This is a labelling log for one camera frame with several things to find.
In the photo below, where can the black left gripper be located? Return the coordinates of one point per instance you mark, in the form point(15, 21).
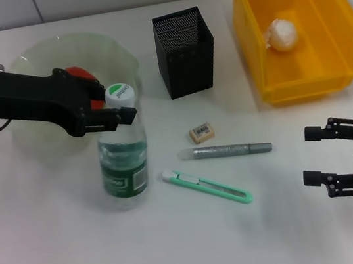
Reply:
point(42, 102)

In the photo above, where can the green utility knife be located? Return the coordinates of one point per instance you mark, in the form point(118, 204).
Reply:
point(211, 188)

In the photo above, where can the silver glitter pen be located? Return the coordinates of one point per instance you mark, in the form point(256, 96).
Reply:
point(219, 152)

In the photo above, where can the clear green-label water bottle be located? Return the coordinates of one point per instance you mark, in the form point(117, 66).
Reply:
point(125, 179)

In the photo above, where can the beige eraser with barcode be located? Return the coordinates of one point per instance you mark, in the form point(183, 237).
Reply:
point(201, 133)

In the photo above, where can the green glass fruit plate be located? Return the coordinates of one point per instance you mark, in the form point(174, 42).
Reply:
point(41, 135)

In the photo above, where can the white paper ball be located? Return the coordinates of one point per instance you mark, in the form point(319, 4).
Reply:
point(281, 35)

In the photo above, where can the yellow plastic bin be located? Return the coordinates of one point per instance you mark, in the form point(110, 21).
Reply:
point(319, 67)

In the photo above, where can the black mesh pen holder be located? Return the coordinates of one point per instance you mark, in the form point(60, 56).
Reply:
point(187, 74)

